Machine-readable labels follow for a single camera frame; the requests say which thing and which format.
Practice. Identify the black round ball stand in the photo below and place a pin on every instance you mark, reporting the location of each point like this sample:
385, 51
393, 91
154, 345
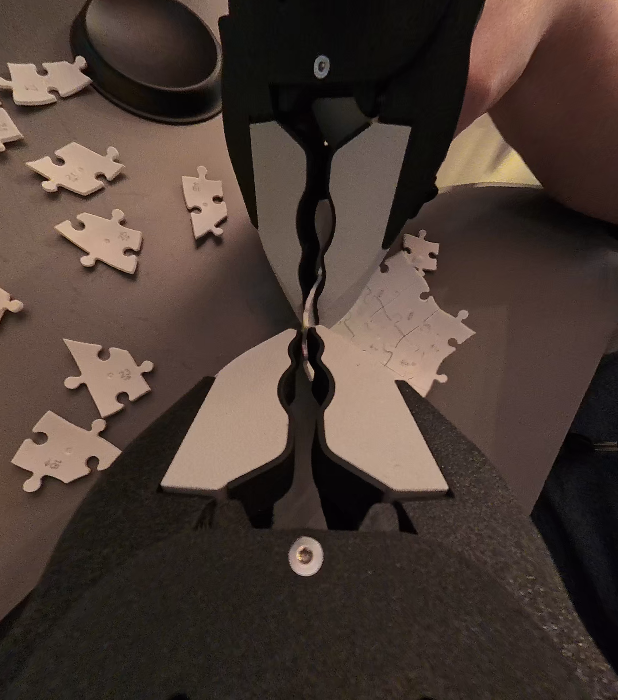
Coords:
145, 55

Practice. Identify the person's right forearm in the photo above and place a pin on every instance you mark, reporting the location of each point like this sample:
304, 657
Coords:
572, 109

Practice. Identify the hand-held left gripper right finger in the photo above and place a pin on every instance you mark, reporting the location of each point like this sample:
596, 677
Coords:
380, 438

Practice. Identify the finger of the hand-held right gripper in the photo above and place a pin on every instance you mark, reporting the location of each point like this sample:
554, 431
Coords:
276, 186
369, 186

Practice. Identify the assembled white puzzle section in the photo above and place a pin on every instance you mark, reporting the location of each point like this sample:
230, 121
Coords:
397, 323

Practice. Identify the scattered loose puzzle pieces group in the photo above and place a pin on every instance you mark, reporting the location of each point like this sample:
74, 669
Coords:
101, 235

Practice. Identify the white puzzle piece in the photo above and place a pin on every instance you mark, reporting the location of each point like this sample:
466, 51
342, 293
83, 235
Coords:
311, 339
421, 252

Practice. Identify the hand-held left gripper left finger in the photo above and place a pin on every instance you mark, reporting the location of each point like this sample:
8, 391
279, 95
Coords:
232, 438

